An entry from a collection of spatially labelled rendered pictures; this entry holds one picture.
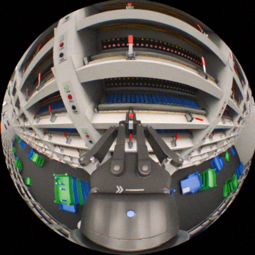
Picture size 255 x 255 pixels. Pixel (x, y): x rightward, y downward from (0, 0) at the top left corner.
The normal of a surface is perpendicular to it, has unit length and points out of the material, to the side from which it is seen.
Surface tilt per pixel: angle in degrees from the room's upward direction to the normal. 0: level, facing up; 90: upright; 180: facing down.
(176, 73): 106
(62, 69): 90
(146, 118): 16
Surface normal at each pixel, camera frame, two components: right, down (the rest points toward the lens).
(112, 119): -0.02, -0.54
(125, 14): -0.01, 0.84
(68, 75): -0.02, 0.66
